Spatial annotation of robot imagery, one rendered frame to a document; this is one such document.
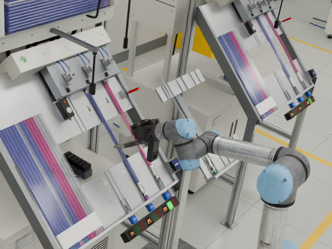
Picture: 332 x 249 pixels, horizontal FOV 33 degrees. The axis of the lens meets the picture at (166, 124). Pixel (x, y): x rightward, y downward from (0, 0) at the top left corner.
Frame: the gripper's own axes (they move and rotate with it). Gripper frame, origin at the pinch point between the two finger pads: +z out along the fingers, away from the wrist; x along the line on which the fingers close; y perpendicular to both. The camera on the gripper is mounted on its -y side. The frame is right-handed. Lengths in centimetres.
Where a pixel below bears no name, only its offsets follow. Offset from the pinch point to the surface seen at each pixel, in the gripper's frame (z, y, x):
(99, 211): 1.8, -19.6, 23.7
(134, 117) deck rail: 10.4, 4.8, -19.0
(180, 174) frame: 0.6, -25.8, -25.0
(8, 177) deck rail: 11, 7, 49
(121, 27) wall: 186, 43, -211
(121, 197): 1.8, -19.9, 10.9
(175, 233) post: 37, -67, -46
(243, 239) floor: 28, -94, -88
